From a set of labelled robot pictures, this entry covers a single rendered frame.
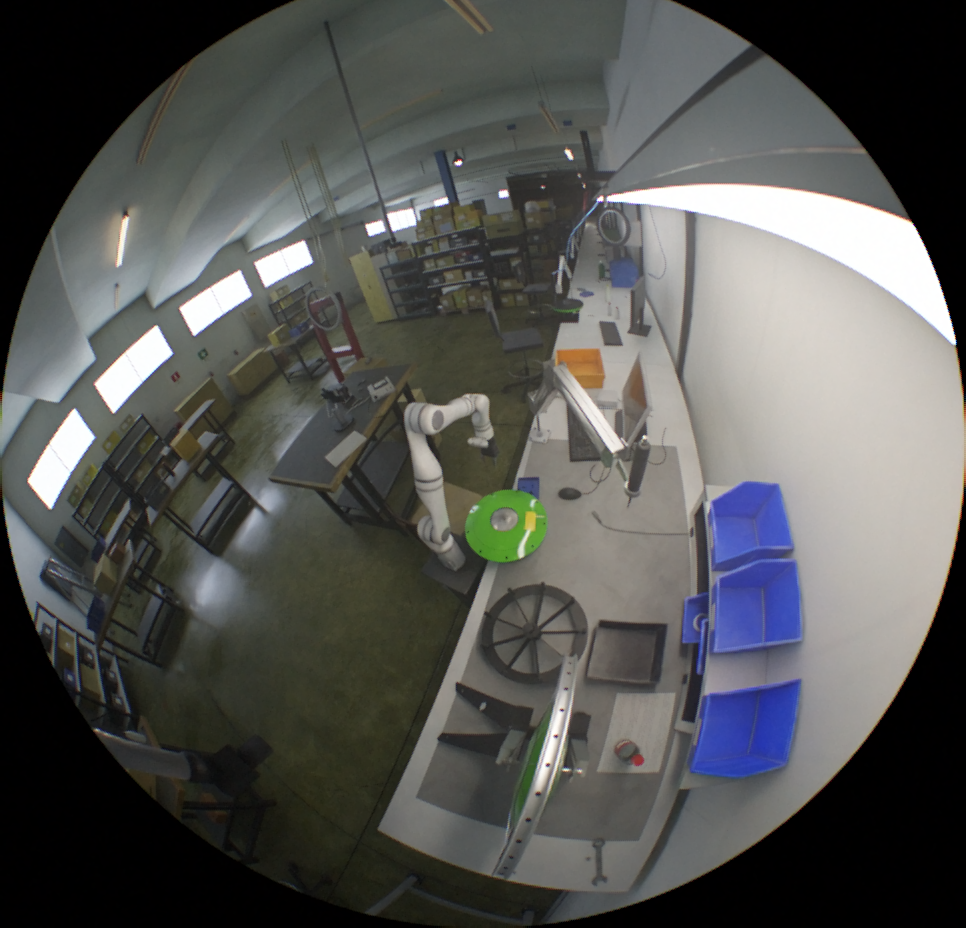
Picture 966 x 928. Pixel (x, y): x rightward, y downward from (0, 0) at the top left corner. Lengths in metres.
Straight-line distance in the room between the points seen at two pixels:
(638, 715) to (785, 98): 1.21
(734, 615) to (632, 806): 0.72
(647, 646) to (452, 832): 0.97
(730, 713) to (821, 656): 0.27
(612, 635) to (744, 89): 1.18
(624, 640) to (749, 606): 0.44
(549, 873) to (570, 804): 0.34
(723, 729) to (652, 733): 0.33
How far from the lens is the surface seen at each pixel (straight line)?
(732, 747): 0.96
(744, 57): 0.24
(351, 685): 2.48
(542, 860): 1.35
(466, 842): 1.34
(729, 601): 0.95
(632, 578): 1.20
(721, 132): 0.23
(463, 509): 1.76
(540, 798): 0.45
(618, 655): 1.13
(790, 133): 0.16
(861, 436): 0.77
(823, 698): 0.82
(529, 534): 1.07
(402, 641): 2.29
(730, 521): 1.06
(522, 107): 5.77
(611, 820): 1.27
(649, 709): 1.16
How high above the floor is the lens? 2.03
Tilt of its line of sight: 43 degrees down
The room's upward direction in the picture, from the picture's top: 17 degrees counter-clockwise
